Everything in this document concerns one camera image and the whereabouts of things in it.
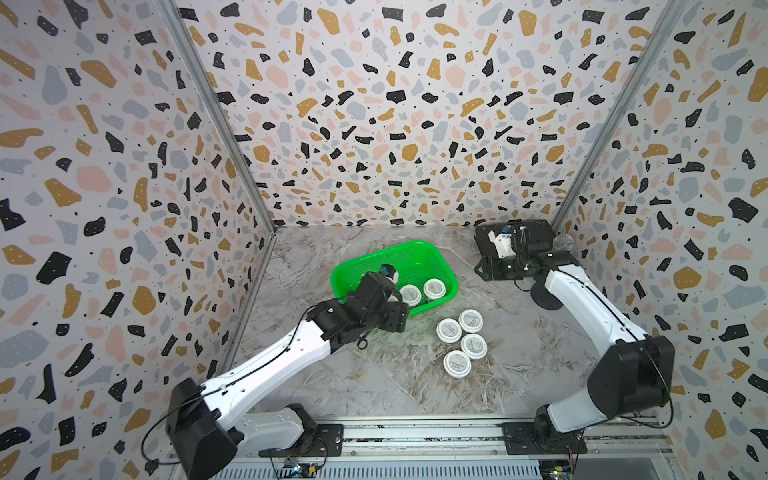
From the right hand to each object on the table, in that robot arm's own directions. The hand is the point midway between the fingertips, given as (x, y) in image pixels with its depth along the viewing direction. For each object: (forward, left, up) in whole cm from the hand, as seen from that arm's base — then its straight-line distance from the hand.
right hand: (484, 267), depth 86 cm
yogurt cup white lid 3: (-10, +3, -13) cm, 17 cm away
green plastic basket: (+16, +19, -17) cm, 30 cm away
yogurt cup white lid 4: (-13, +10, -13) cm, 21 cm away
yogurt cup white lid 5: (-18, +3, -13) cm, 22 cm away
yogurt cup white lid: (-2, +21, -12) cm, 24 cm away
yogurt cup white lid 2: (0, +14, -12) cm, 18 cm away
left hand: (-15, +23, +2) cm, 28 cm away
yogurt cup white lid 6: (-23, +8, -13) cm, 28 cm away
